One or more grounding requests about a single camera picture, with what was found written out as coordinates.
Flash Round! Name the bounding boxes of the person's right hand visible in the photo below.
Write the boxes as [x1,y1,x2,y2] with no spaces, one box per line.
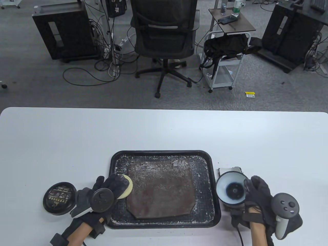
[243,176,303,239]

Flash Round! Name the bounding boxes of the person's left hand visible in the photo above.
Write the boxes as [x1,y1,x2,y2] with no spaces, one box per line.
[70,174,130,224]

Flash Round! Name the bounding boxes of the yellow round sponge pad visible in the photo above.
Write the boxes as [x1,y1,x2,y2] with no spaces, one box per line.
[117,174,134,200]

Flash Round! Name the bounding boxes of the black leather care cream tin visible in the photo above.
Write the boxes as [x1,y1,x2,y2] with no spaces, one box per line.
[216,171,248,207]

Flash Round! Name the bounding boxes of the white grey cloth swatch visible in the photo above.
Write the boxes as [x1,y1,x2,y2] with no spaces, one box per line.
[218,167,244,177]

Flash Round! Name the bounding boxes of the brown leather bag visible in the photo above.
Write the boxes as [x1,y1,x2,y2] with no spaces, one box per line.
[126,160,196,219]

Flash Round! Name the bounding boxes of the black round labelled tin lid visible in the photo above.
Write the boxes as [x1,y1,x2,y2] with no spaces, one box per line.
[43,182,77,216]

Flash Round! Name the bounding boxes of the person's right forearm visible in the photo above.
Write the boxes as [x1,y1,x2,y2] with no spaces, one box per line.
[243,211,274,246]

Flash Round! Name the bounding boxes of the person's left forearm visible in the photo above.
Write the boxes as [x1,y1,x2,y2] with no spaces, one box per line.
[50,214,107,246]

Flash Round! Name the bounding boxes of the black white hand controller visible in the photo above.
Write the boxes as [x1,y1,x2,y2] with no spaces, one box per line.
[271,193,300,240]
[70,188,114,218]

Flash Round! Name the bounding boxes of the black plastic tray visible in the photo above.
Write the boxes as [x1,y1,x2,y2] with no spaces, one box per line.
[105,150,221,229]

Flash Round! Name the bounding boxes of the white power strip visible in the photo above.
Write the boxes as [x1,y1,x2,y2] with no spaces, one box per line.
[109,63,121,77]

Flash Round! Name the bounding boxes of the white rolling cart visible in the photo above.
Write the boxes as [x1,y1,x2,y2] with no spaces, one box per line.
[202,31,251,93]

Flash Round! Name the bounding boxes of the black backpack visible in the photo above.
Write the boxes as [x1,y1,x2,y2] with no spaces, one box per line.
[199,34,262,78]

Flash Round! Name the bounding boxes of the white desk leg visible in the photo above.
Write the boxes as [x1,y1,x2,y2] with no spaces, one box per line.
[101,0,116,67]

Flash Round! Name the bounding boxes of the black wheeled cabinet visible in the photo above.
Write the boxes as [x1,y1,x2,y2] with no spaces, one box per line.
[32,0,99,63]
[258,0,328,73]

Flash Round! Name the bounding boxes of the black mesh office chair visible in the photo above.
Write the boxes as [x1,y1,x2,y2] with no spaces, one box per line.
[130,0,201,98]

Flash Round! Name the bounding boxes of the brown side table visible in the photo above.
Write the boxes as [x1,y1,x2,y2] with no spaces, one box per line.
[208,8,256,34]

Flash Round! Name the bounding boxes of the black smartphone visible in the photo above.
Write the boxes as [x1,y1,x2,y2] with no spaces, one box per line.
[218,16,239,25]

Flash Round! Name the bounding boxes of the black pouch white print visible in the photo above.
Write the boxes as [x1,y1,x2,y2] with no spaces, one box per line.
[105,0,127,18]

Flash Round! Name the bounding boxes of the clear bottle green label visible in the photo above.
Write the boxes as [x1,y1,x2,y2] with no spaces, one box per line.
[232,0,243,18]

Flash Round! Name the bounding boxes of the white wheeled base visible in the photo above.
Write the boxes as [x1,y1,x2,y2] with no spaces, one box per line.
[0,0,21,9]

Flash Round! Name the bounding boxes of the black wrist camera unit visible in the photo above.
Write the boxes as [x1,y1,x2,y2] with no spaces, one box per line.
[50,233,67,246]
[231,209,251,228]

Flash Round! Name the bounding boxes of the black looped floor cable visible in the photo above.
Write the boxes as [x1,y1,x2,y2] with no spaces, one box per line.
[63,67,121,86]

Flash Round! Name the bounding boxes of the tangled cable bundle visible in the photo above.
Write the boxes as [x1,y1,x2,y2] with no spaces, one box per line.
[304,31,328,77]

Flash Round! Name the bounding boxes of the black cable bundle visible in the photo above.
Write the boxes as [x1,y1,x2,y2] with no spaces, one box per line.
[85,0,114,71]

